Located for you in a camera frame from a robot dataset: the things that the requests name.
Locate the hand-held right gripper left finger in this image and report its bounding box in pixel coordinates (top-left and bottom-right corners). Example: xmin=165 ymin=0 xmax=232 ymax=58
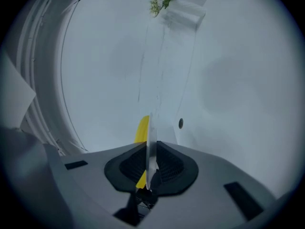
xmin=44 ymin=141 xmax=147 ymax=226

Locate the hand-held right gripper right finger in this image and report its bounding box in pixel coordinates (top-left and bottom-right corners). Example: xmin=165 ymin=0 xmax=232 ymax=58
xmin=142 ymin=141 xmax=280 ymax=229

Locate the white round plate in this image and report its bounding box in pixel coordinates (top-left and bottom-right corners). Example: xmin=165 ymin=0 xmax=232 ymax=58
xmin=144 ymin=112 xmax=160 ymax=192

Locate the yellow corn cob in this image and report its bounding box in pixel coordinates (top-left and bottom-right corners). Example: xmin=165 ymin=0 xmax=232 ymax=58
xmin=134 ymin=115 xmax=150 ymax=190

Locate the white ribbed vase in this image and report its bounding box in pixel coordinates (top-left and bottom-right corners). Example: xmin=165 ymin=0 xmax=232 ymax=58
xmin=160 ymin=0 xmax=207 ymax=31

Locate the white green flower bunch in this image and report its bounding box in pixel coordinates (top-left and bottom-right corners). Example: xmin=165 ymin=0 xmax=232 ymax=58
xmin=149 ymin=0 xmax=176 ymax=18

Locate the white window frame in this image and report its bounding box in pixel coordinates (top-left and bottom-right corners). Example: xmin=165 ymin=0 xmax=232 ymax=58
xmin=16 ymin=0 xmax=89 ymax=155

